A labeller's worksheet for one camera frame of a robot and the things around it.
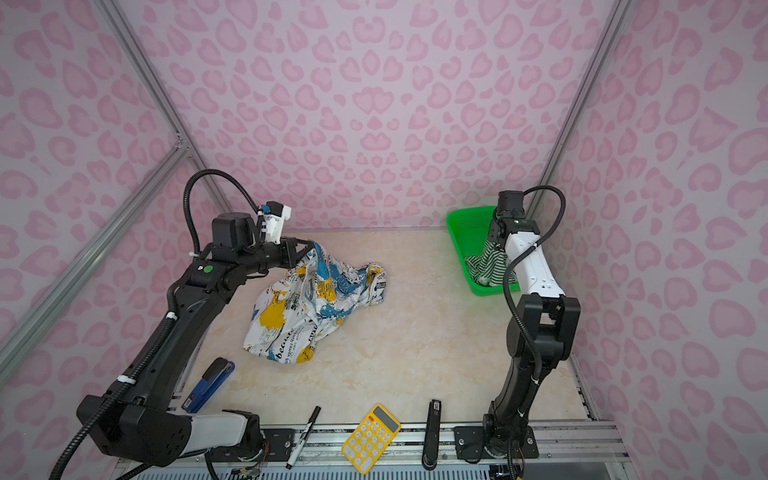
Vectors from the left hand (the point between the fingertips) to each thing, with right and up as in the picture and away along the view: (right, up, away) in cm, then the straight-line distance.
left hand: (311, 239), depth 72 cm
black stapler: (+29, -49, -1) cm, 57 cm away
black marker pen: (-2, -49, +1) cm, 49 cm away
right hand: (+55, +5, +18) cm, 58 cm away
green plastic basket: (+49, +6, +45) cm, 67 cm away
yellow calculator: (+14, -49, +1) cm, 51 cm away
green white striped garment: (+51, -8, +26) cm, 57 cm away
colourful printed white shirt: (-2, -14, +11) cm, 18 cm away
